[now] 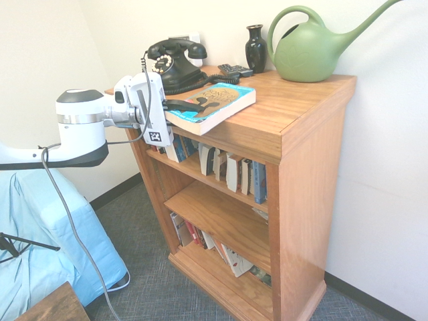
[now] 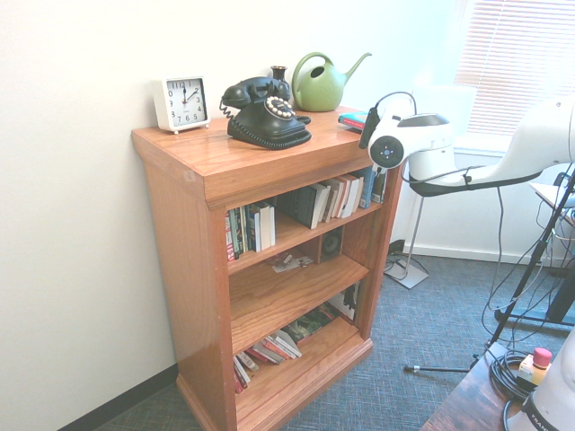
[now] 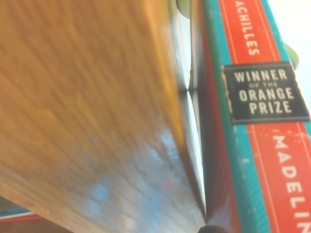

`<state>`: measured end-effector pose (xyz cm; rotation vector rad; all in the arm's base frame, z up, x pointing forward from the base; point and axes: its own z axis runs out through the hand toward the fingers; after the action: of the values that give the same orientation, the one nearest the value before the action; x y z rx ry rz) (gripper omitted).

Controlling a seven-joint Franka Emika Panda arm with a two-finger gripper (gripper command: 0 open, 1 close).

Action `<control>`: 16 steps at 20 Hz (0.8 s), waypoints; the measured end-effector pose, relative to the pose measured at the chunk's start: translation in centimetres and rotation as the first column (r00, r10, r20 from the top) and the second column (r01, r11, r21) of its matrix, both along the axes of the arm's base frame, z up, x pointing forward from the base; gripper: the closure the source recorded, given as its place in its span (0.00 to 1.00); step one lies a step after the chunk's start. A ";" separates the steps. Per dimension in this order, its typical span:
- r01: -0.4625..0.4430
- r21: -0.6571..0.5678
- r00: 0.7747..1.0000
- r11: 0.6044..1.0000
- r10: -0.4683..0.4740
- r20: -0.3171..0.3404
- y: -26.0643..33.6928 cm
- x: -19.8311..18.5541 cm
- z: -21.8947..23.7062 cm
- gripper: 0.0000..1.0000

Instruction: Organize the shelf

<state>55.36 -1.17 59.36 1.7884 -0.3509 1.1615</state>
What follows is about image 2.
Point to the teal and orange paperback book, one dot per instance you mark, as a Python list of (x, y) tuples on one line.
[(352, 120)]

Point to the large black covered book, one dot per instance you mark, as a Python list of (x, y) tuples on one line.
[(298, 204)]

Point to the blue spine book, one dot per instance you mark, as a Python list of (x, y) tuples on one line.
[(255, 229)]

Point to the black spine book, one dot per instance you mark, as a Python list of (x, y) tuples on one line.
[(248, 229)]

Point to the thin white paged book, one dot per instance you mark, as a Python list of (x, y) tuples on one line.
[(331, 202), (343, 197)]

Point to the white printed card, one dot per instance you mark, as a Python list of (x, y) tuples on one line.
[(284, 265)]

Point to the dark green spine book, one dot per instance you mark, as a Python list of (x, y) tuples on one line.
[(239, 233)]

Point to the small wooden cube speaker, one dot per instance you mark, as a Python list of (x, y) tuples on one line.
[(332, 244)]

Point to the red and white spine book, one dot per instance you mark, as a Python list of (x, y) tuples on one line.
[(230, 238)]

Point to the thick cream paged book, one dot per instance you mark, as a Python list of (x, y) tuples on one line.
[(357, 193)]

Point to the blue covered book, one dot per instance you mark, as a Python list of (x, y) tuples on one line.
[(368, 190)]

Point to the black vintage rotary telephone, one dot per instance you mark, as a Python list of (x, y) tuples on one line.
[(260, 128)]

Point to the dark grey covered book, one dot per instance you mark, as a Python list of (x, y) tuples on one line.
[(381, 186)]

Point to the black and white picture book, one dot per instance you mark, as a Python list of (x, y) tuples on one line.
[(348, 301)]

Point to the dark green flat book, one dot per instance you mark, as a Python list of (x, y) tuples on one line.
[(310, 325)]

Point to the wooden bookshelf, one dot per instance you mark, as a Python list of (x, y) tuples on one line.
[(179, 269)]

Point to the green plastic watering can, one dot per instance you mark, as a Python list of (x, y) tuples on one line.
[(314, 94)]

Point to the white leaning paperback book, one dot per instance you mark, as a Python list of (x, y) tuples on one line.
[(287, 345)]

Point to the red and white leaning book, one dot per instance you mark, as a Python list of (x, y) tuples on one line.
[(269, 350)]

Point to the small black vase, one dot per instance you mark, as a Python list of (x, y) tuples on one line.
[(278, 74)]

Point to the cream leaning paperback book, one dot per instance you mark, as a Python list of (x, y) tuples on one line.
[(246, 361)]

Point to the white square alarm clock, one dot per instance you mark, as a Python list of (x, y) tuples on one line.
[(184, 103)]

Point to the red leaning paperback book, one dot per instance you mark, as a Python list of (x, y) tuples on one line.
[(240, 379)]

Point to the white floor lamp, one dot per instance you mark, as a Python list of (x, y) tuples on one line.
[(458, 103)]

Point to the light wooden board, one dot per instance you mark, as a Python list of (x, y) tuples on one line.
[(552, 193)]

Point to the white window blinds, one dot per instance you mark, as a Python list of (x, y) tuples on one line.
[(516, 54)]

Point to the black desk leg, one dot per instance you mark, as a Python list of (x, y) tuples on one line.
[(563, 296)]

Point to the yellow emergency stop button box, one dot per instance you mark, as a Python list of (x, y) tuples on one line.
[(541, 357)]

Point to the black camera tripod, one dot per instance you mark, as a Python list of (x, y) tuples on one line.
[(525, 269)]

